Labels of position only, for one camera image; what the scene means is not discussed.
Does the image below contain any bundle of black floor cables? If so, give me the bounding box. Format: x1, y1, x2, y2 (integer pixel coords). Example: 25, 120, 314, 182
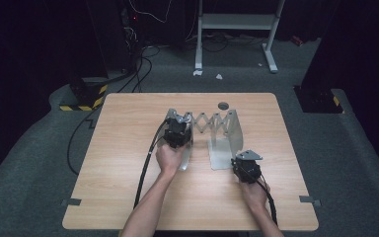
116, 44, 162, 94

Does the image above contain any black yellow striped stand base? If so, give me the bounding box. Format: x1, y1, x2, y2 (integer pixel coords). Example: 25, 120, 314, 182
58, 76, 110, 113
292, 85, 345, 115

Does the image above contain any thin white hanging cable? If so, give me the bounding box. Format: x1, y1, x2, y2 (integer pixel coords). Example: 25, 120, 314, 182
127, 0, 173, 25

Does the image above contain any dark equipment tower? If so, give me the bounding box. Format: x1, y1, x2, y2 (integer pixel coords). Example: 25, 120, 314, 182
85, 0, 141, 75

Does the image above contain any grey tape strip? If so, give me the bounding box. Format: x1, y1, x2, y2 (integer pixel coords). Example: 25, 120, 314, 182
60, 197, 83, 207
298, 195, 322, 208

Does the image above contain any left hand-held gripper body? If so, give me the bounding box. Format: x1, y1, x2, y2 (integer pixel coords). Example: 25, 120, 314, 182
162, 110, 193, 149

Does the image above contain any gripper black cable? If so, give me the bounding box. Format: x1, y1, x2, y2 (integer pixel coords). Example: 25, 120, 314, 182
133, 119, 170, 209
256, 178, 278, 227

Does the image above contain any extendable metal bookend rack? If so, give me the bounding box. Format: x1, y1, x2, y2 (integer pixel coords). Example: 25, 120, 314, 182
164, 108, 245, 172

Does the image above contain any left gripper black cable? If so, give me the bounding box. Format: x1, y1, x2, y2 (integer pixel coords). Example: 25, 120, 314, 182
133, 119, 170, 209

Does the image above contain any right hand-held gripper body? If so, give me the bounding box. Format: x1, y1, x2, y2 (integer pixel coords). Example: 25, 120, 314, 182
232, 149, 264, 184

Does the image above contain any white metal stand frame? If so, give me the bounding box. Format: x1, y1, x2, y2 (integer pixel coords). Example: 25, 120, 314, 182
193, 0, 286, 74

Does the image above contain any red object on floor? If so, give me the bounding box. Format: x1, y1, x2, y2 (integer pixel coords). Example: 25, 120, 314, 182
290, 35, 306, 47

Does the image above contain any black floor cable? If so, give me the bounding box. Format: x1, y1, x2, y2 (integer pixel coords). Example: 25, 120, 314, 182
66, 107, 97, 176

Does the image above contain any person's right hand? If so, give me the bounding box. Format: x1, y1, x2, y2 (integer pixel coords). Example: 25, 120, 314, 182
239, 177, 271, 212

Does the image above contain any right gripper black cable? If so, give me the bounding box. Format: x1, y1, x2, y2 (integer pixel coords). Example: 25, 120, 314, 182
256, 178, 278, 227

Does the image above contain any person's left hand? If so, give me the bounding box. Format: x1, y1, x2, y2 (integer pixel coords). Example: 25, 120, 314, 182
155, 142, 188, 178

